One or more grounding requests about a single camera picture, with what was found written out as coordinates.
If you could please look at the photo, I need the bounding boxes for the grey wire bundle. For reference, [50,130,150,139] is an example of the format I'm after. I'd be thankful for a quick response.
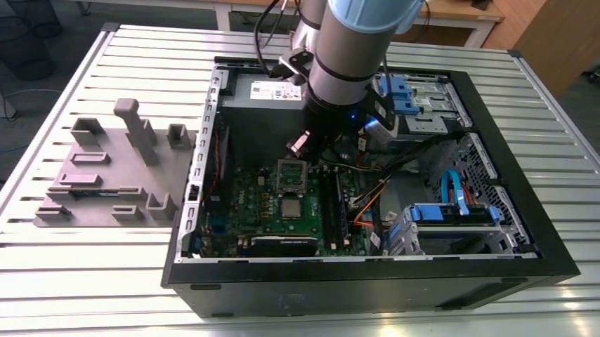
[322,157,376,172]

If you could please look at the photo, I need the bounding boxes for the silver perforated disk cage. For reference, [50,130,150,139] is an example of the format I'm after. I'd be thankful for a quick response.
[382,202,536,258]

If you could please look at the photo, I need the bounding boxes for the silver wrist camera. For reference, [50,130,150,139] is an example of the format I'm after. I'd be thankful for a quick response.
[364,115,401,141]

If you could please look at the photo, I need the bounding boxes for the metal socket cover frame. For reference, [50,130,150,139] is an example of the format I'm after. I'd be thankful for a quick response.
[278,159,310,194]

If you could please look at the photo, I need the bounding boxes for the white desk frame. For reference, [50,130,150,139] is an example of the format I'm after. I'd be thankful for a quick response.
[213,0,301,32]

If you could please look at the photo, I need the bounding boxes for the hard disk in blue carrier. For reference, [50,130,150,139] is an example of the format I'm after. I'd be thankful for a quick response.
[406,204,501,227]

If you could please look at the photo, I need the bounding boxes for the red black twisted wire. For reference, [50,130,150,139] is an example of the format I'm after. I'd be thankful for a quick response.
[207,135,222,198]

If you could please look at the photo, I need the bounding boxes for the wooden desk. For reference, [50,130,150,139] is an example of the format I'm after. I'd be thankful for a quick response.
[412,0,507,48]

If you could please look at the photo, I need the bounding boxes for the silver drive cage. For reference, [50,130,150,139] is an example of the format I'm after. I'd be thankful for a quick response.
[369,72,473,152]

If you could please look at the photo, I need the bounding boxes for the CPU socket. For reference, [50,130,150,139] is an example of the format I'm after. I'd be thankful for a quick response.
[278,197,309,223]

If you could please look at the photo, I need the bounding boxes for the blue SATA cable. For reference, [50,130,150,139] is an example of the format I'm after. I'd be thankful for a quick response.
[440,168,471,217]

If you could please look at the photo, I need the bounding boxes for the grey plastic parts rack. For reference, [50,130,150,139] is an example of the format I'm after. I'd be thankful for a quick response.
[34,98,201,229]

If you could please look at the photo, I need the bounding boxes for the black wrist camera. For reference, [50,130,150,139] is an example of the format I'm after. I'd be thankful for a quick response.
[278,46,314,86]

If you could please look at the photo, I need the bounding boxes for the black RAM slot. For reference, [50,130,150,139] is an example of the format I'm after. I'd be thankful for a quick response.
[318,166,337,247]

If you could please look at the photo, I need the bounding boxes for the red wire bundle white labels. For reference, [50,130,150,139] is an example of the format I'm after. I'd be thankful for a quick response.
[354,138,378,173]

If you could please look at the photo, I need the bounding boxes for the black cable bundle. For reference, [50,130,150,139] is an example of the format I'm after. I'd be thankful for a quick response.
[350,129,476,211]

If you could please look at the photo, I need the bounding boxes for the blue drive carrier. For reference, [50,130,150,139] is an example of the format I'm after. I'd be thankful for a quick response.
[385,75,422,116]

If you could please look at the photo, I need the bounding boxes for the black camera cable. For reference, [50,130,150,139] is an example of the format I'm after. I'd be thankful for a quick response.
[253,0,302,79]

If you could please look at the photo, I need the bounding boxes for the RAM stick blue label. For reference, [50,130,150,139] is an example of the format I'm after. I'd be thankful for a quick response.
[68,189,122,197]

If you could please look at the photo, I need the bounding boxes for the silver CPU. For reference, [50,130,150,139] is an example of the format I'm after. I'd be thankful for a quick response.
[281,199,305,219]

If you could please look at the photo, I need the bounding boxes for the black graphics card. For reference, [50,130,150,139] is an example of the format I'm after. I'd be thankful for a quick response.
[237,234,321,259]

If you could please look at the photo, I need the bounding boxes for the wooden cabinet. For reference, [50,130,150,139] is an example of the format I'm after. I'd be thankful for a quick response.
[513,0,600,98]

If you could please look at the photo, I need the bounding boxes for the grey power supply unit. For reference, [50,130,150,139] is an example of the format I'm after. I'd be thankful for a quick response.
[219,72,310,166]

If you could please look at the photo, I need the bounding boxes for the black open PC case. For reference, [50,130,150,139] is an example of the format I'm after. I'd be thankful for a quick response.
[161,55,583,319]

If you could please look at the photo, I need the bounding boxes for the green motherboard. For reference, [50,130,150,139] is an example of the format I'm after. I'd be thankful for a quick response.
[194,164,372,259]

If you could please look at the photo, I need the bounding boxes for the orange wire bundle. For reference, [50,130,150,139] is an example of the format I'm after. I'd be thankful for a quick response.
[352,191,392,230]

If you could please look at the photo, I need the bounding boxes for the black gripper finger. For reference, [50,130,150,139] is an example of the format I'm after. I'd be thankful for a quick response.
[302,138,330,164]
[285,131,313,158]

